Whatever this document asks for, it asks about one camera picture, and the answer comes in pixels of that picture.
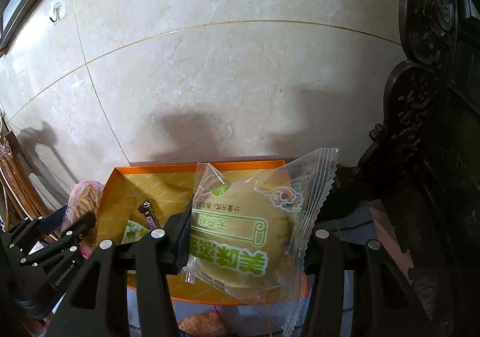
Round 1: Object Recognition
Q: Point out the brown chocolate wafer bar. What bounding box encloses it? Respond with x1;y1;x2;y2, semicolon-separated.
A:
137;201;162;231

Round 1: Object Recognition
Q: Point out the green mooncake pastry packet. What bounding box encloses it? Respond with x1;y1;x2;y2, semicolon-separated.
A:
185;148;338;336

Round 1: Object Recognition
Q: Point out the green snack packet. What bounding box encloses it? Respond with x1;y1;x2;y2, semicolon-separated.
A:
121;220;150;244

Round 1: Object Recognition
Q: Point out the pink cloth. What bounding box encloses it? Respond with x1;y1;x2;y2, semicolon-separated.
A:
369;207;413;282

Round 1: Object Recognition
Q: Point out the round bread packet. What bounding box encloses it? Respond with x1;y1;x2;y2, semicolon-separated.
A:
61;180;104;259

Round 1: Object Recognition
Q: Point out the carved light wooden chair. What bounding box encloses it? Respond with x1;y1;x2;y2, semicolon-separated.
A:
1;116;51;227

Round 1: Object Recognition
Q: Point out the orange red snack packet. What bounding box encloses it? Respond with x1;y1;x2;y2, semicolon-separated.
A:
178;310;229;337

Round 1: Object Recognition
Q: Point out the orange cardboard box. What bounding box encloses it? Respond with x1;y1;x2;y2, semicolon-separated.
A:
97;160;285;305

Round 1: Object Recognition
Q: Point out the blue striped tablecloth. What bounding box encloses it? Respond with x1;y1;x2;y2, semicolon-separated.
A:
127;201;376;337

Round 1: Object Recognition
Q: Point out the dark carved wooden sofa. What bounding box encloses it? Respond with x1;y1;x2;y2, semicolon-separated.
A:
336;0;479;336

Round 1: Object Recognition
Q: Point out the metal wall hook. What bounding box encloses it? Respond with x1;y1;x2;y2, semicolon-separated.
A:
49;1;64;24

